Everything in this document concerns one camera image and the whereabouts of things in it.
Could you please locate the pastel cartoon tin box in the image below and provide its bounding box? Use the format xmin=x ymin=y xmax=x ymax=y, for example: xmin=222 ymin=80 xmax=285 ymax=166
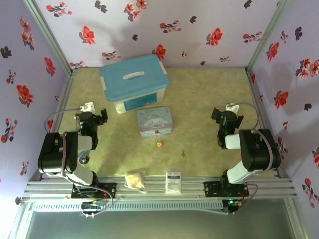
xmin=136 ymin=106 xmax=175 ymax=137

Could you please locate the small brass padlock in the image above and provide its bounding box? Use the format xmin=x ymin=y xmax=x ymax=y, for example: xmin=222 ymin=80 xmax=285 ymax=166
xmin=155 ymin=129 xmax=164 ymax=148

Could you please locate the blue lidded plastic storage box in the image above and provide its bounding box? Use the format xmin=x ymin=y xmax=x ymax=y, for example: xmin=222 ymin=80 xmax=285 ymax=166
xmin=99 ymin=54 xmax=170 ymax=115

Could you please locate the clear bag with beige contents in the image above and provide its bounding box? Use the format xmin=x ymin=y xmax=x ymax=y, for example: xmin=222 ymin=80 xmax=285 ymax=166
xmin=124 ymin=170 xmax=147 ymax=194

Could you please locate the white packet with blue label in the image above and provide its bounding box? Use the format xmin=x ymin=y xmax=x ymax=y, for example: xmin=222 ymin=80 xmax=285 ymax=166
xmin=165 ymin=170 xmax=182 ymax=194

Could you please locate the grey metal panel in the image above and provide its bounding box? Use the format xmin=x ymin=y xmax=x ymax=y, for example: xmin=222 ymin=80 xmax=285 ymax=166
xmin=24 ymin=211 xmax=297 ymax=239

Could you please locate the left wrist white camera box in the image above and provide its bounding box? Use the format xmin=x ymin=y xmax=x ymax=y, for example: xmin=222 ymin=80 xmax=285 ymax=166
xmin=79 ymin=102 xmax=96 ymax=113

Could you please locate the aluminium side rail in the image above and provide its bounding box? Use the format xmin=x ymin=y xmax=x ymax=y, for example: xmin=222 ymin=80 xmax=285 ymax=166
xmin=27 ymin=69 xmax=78 ymax=182
xmin=245 ymin=69 xmax=297 ymax=182

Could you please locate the thin blue cable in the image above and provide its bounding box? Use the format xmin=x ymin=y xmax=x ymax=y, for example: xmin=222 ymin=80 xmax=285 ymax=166
xmin=76 ymin=151 xmax=89 ymax=164

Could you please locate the long aluminium base rail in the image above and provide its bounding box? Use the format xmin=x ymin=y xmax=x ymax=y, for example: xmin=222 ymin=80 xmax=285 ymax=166
xmin=23 ymin=175 xmax=298 ymax=200

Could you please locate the aluminium corner post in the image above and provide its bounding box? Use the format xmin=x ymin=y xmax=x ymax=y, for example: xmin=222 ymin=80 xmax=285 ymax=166
xmin=22 ymin=0 xmax=78 ymax=75
xmin=245 ymin=0 xmax=293 ymax=75

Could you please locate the white slotted cable duct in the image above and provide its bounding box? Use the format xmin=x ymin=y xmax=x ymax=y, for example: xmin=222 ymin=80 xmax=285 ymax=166
xmin=32 ymin=200 xmax=223 ymax=213

